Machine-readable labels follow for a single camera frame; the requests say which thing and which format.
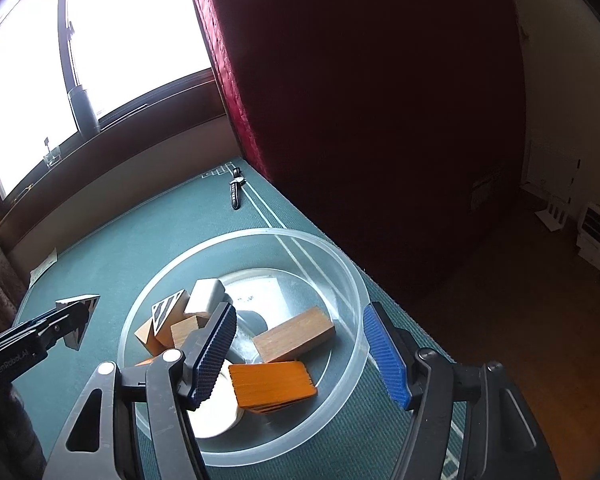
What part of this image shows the white wall charger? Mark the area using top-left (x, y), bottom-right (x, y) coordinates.
top-left (184, 278), bottom-right (234, 317)

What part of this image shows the white space heater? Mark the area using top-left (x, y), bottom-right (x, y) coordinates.
top-left (576, 201), bottom-right (600, 272)

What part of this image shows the white board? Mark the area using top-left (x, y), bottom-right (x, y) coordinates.
top-left (520, 140), bottom-right (581, 198)

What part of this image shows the white round lid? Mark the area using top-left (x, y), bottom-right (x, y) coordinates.
top-left (185, 365), bottom-right (246, 440)

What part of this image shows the small clear glass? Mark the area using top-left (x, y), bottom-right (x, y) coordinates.
top-left (42, 136), bottom-right (63, 167)

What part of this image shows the person's left forearm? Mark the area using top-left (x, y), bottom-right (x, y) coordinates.
top-left (0, 382), bottom-right (48, 480)

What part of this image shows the clear plastic bowl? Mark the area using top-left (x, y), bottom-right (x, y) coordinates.
top-left (116, 228), bottom-right (372, 467)

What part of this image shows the brown wooden block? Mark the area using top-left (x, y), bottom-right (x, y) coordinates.
top-left (252, 306), bottom-right (337, 364)

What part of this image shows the light wooden wedge block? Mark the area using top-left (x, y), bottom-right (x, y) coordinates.
top-left (170, 311), bottom-right (212, 350)

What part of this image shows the wooden window frame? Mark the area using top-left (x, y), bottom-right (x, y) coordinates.
top-left (0, 0), bottom-right (231, 241)

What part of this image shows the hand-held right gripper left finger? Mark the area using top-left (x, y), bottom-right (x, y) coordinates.
top-left (42, 301), bottom-right (239, 480)

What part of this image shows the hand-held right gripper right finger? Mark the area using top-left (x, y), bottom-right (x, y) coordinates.
top-left (362, 301), bottom-right (561, 480)

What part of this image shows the dark bottle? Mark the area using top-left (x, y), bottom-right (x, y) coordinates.
top-left (66, 85), bottom-right (101, 137)

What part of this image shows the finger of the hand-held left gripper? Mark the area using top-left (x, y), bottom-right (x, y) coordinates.
top-left (37, 304), bottom-right (91, 349)
top-left (0, 309), bottom-right (61, 354)

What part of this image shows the white striped wedge block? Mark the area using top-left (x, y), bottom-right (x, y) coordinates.
top-left (134, 288), bottom-right (190, 358)
top-left (55, 294), bottom-right (101, 351)

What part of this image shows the black wristwatch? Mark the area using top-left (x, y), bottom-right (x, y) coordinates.
top-left (228, 166), bottom-right (247, 210)

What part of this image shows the paper sheet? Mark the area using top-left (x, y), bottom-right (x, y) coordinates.
top-left (28, 247), bottom-right (58, 281)

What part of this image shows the small white stand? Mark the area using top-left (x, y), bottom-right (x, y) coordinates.
top-left (536, 195), bottom-right (572, 233)

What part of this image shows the red quilted curtain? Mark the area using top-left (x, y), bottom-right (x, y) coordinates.
top-left (185, 0), bottom-right (528, 311)

